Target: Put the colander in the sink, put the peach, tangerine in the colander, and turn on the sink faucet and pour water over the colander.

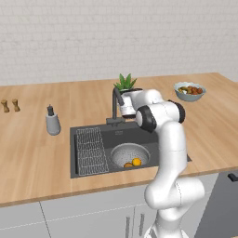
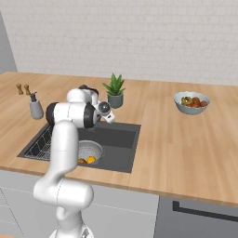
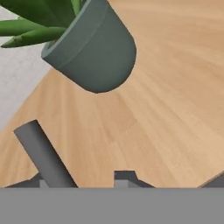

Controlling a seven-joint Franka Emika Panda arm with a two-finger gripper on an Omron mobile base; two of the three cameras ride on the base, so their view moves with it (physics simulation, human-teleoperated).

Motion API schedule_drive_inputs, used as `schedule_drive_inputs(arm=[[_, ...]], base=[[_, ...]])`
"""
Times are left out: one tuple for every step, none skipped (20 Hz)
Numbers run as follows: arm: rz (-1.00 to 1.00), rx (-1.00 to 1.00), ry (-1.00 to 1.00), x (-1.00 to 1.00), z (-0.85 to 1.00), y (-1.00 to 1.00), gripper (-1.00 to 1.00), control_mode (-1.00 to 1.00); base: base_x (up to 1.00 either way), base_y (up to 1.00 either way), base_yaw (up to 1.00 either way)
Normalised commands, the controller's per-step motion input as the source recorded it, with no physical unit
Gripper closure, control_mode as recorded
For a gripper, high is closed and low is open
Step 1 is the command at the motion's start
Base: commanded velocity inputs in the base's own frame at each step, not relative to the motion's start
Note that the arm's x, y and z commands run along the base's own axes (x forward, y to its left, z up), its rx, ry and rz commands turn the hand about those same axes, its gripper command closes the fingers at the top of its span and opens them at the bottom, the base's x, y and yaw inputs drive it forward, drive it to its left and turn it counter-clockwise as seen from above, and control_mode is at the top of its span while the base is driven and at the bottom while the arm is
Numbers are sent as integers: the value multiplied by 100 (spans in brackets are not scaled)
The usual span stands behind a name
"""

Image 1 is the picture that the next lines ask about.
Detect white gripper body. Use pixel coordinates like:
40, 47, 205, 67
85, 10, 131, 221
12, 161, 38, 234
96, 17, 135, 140
119, 92, 138, 119

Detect dark grey sink faucet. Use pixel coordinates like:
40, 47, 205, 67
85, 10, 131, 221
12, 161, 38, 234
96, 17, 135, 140
105, 86, 126, 127

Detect dark grey sink basin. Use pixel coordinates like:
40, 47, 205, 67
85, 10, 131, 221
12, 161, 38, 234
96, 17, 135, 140
69, 121, 192, 179

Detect white perforated colander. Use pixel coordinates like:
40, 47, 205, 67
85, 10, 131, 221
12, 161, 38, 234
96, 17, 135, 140
110, 142, 152, 170

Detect green plant in white pot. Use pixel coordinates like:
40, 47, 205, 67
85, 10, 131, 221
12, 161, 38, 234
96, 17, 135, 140
112, 73, 144, 95

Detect pale blue fruit bowl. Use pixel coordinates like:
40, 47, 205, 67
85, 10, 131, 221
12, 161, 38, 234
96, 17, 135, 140
173, 81, 207, 103

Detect mixed fruit pile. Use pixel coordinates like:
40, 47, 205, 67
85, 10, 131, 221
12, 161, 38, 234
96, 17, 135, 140
177, 86, 205, 96

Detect grey soap dispenser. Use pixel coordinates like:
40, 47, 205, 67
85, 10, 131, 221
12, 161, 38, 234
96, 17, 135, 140
45, 104, 62, 137

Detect grey false drawer front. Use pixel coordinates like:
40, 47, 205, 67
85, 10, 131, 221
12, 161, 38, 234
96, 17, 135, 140
39, 184, 156, 223

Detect wooden shaker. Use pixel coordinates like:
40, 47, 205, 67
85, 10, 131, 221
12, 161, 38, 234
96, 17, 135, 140
11, 98, 21, 113
0, 99, 10, 113

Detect dark grey dishwasher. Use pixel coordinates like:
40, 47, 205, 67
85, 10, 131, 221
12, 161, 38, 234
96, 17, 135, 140
193, 170, 238, 238

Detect grey cupboard panel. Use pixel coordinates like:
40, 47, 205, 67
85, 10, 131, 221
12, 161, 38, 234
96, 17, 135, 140
0, 201, 50, 238

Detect grey wire drying rack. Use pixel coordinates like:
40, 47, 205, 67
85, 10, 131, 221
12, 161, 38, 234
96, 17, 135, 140
75, 126, 111, 177

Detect grey cupboard handle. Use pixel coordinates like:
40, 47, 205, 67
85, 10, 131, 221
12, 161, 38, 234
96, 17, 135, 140
139, 213, 146, 237
125, 216, 131, 238

